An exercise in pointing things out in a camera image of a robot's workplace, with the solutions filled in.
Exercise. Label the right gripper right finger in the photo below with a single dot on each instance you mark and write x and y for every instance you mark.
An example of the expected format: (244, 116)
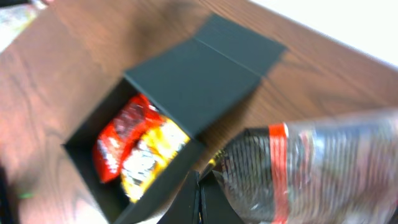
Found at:
(215, 208)

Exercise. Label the red Hacks candy bag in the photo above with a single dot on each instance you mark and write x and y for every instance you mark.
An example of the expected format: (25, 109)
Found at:
(117, 139)

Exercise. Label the black Haribo candy bag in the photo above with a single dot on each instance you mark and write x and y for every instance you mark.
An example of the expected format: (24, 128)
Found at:
(333, 170)

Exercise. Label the dark green gift box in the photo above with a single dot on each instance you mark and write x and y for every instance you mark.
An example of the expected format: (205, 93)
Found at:
(194, 84)

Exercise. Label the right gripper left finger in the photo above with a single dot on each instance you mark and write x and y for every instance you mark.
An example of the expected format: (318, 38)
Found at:
(185, 208)

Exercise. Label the yellow candy bag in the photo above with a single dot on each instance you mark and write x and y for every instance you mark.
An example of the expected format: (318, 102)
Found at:
(150, 156)

